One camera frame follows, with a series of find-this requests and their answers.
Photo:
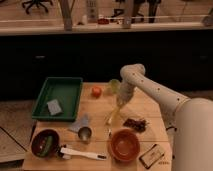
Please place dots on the black office chair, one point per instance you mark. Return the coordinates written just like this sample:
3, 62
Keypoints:
30, 3

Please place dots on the dark brown dried bunch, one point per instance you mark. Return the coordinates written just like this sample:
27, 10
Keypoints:
137, 125

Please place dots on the grey blue sponge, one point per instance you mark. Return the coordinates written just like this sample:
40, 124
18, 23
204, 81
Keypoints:
54, 107

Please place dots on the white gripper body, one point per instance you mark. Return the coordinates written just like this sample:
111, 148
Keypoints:
123, 98

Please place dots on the grey blue cloth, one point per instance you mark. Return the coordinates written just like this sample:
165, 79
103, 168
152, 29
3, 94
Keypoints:
79, 123

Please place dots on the green plastic tray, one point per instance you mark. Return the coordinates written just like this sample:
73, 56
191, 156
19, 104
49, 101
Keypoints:
66, 91

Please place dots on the dark red bowl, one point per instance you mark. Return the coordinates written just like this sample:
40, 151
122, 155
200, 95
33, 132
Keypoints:
38, 141

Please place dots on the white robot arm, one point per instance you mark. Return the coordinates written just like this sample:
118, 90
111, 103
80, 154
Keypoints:
193, 138

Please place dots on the orange tomato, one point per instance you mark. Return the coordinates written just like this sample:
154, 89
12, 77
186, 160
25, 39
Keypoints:
96, 91

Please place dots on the small metal cup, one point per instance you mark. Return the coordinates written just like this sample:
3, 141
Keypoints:
85, 134

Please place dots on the green translucent cup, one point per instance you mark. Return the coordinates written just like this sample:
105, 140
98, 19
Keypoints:
114, 85

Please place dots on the orange bowl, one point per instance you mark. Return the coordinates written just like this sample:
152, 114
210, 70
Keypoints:
123, 145

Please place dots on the red object on shelf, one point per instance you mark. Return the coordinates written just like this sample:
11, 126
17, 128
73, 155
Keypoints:
103, 21

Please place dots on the yellow banana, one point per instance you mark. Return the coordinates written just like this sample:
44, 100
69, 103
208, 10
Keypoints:
111, 116

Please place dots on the green cucumber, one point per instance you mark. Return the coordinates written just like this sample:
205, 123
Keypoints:
47, 143

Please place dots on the black rectangular box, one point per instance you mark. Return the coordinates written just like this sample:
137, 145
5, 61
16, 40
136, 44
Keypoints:
151, 156

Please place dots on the white handled brush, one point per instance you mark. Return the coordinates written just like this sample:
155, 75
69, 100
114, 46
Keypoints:
90, 155

